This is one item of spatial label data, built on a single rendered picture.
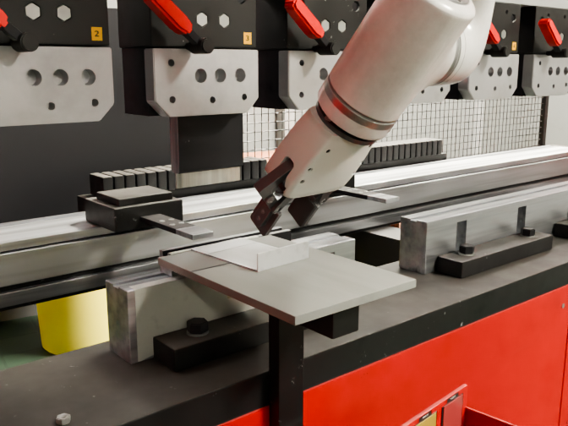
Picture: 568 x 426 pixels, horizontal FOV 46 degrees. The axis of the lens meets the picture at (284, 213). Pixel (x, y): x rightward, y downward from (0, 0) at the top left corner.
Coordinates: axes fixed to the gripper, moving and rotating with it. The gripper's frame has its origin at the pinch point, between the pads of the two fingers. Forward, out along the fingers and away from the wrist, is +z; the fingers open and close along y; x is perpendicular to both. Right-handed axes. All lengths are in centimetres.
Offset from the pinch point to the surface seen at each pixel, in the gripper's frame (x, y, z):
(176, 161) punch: -14.2, 5.2, 5.2
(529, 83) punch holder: -13, -69, -7
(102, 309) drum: -95, -80, 191
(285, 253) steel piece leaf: 3.3, -0.1, 3.7
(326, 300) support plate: 13.4, 5.7, -2.9
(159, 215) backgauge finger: -20.4, -3.3, 24.7
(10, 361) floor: -98, -48, 221
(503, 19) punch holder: -20, -59, -15
